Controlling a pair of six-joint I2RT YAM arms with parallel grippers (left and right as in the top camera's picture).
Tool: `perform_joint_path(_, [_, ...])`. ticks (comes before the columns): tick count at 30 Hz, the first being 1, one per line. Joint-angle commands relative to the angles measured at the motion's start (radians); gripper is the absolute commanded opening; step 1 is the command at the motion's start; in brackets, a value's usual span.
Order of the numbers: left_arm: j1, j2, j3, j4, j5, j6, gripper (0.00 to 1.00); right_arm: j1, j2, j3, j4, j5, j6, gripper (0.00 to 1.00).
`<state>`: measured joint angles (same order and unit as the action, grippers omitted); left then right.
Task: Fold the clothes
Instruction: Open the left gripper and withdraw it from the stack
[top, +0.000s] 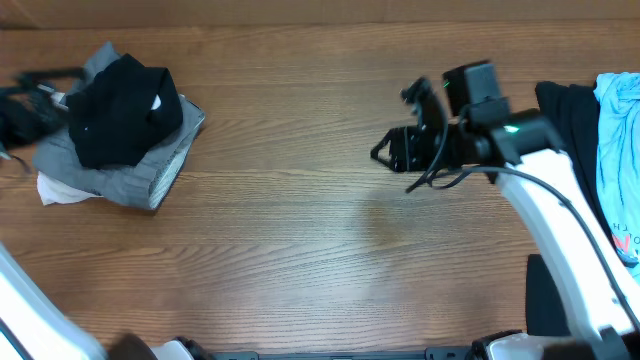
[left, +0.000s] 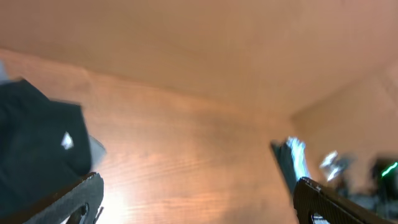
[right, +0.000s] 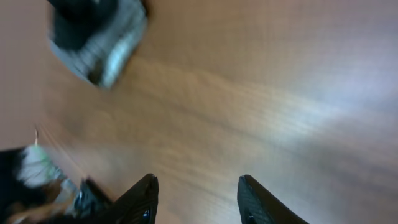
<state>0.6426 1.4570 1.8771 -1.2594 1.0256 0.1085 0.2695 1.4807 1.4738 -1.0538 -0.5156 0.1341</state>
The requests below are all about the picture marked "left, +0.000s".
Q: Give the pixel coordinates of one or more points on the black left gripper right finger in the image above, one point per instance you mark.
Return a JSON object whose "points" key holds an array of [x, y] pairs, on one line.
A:
{"points": [[311, 198]]}

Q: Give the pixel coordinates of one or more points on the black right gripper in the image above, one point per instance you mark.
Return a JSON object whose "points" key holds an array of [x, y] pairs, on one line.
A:
{"points": [[334, 167]]}

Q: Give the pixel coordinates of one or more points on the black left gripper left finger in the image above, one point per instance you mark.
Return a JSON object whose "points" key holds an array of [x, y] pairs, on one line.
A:
{"points": [[78, 203]]}

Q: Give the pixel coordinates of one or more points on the black t-shirt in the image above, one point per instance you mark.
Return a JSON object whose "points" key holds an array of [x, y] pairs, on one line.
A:
{"points": [[44, 146]]}

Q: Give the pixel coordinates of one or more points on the light blue t-shirt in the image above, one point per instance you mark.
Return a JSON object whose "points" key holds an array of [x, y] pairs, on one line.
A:
{"points": [[297, 148]]}

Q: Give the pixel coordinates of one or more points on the black garment in pile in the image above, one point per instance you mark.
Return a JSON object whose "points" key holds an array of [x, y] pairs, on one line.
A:
{"points": [[283, 155]]}

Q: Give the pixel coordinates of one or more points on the grey folded trousers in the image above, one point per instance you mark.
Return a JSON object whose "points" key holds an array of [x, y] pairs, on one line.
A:
{"points": [[98, 152]]}

